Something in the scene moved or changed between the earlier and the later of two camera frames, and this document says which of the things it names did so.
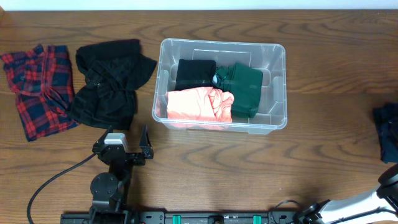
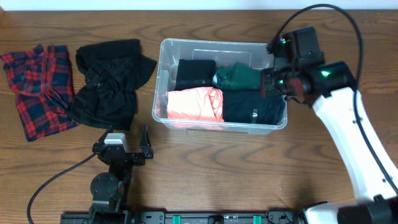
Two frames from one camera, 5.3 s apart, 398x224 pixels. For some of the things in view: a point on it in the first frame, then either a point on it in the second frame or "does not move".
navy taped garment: x=386 y=120 -> x=250 y=106
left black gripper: x=145 y=153 does not move
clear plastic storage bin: x=218 y=84 does not move
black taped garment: x=193 y=73 does not move
